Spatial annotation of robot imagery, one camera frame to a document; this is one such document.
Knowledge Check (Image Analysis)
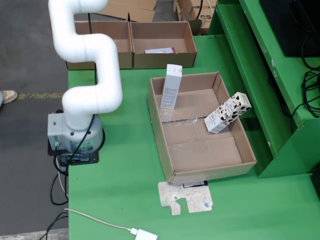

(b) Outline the cow print hand cream box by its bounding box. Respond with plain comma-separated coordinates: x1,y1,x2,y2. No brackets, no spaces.
203,91,252,135

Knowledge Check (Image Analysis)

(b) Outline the grey robot base box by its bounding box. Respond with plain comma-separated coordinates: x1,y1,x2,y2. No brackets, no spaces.
47,112,66,152

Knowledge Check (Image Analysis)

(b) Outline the shallow cardboard tray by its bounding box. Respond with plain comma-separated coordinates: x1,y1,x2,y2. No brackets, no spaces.
146,71,258,185

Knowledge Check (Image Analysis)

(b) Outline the flat white pink box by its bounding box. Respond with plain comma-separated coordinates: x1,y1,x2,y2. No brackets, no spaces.
144,46,177,55

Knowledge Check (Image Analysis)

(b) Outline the empty open cardboard box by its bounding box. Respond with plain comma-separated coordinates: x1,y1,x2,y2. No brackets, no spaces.
48,20,134,71

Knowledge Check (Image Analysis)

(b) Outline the flat cardboard sheet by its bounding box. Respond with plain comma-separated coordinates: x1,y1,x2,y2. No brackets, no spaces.
97,0,158,23

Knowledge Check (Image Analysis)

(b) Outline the printed cardboard boxes stack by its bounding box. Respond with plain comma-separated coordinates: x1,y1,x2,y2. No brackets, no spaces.
173,0,218,36

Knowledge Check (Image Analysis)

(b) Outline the tall white grey carton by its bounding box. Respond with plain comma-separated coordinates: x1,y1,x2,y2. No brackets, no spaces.
159,63,183,110

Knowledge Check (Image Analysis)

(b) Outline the flattened printed paper carton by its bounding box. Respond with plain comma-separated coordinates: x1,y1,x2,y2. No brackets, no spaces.
157,180,215,216

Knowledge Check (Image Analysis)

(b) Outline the green metal shelf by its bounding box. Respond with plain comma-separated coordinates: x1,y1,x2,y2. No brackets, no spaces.
207,0,320,180

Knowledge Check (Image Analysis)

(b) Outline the white power adapter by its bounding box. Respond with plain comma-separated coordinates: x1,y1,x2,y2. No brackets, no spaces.
129,226,158,240

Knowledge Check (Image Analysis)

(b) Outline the beige shoe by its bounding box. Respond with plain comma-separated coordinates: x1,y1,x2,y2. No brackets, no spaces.
0,90,19,105

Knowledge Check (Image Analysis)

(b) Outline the black monitor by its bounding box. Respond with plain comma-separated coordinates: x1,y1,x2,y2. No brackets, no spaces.
258,0,320,58

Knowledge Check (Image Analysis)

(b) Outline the white adapter cable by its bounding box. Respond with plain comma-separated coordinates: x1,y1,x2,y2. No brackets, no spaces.
63,207,133,232

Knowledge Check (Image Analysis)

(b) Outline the thin white cable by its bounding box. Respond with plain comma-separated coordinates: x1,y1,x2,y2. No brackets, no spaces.
56,162,69,200

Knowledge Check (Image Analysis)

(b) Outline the black power cable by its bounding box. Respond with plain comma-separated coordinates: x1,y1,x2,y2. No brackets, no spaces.
49,156,70,206

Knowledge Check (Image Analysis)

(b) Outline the black cable bundle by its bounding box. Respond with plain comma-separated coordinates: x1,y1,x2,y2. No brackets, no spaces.
289,32,320,118

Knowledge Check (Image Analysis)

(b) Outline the thin black cable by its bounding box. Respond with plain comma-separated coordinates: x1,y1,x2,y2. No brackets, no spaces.
44,211,70,240

